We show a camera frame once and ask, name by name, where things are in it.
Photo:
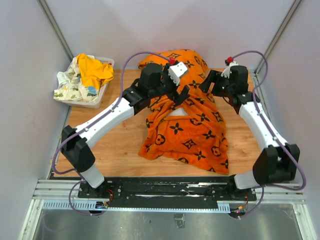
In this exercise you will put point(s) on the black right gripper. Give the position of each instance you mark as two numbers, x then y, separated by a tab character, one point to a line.
211	78

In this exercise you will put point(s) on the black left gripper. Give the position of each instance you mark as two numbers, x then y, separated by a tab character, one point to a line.
177	99

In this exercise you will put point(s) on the white pillow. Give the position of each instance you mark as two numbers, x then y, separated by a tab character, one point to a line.
179	112

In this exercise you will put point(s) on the orange flower-pattern pillowcase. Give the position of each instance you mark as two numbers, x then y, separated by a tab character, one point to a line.
199	139

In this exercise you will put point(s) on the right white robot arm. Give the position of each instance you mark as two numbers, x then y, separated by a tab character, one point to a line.
278	159

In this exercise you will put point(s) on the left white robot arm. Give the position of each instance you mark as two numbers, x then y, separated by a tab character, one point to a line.
77	143

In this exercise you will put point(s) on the yellow cloth in basket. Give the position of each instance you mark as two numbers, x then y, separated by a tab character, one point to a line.
93	72

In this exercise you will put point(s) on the white plastic basket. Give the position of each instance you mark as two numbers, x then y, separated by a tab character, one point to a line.
90	105

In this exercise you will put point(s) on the white printed cloth in basket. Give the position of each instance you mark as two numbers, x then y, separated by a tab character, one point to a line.
71	88

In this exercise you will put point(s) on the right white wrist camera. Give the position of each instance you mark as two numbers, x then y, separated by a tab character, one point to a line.
227	71

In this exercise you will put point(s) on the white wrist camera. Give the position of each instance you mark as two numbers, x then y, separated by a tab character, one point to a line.
177	71
227	71

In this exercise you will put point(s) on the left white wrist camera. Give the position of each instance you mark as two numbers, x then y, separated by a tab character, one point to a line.
177	71

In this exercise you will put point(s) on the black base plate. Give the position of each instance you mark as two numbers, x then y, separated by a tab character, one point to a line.
164	192

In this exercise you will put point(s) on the aluminium rail frame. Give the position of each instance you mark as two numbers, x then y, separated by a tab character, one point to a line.
57	213

